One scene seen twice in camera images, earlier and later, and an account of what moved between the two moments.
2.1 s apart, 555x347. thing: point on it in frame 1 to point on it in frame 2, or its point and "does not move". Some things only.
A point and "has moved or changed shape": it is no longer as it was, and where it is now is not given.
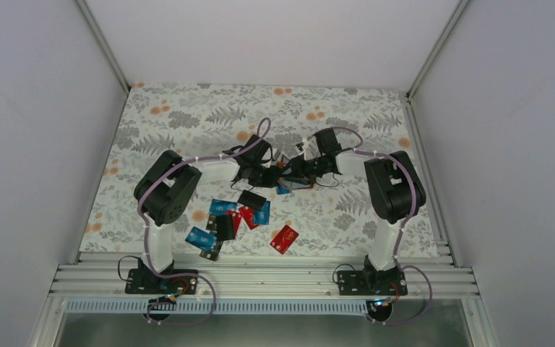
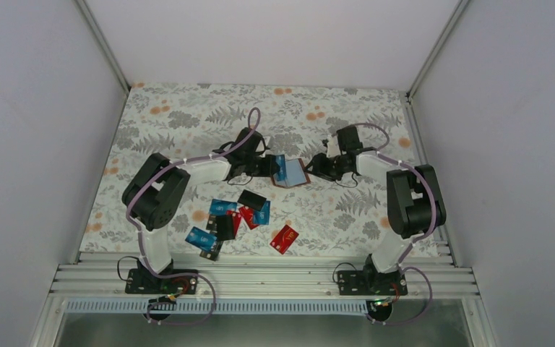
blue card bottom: (281, 189) has moved or changed shape
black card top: (251, 200) does not move
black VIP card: (212, 224) does not move
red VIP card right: (284, 239) does not move
